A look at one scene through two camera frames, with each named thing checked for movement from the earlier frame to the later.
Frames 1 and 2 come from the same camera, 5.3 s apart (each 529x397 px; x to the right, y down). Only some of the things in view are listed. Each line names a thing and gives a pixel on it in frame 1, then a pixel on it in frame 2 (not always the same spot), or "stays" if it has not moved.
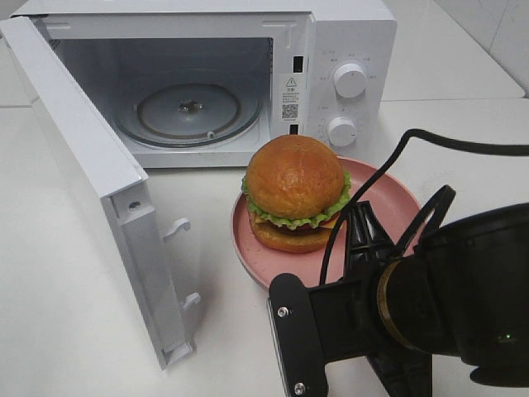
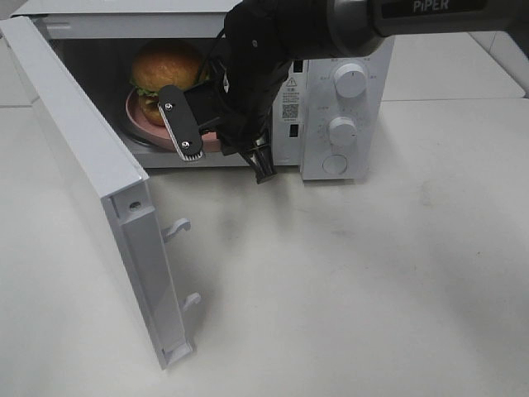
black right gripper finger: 296,337 to 180,122
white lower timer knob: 342,131 stays
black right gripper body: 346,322 to 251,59
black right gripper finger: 368,240 to 261,160
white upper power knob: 350,80 stays
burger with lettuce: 294,188 to 162,64
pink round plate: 397,208 to 159,135
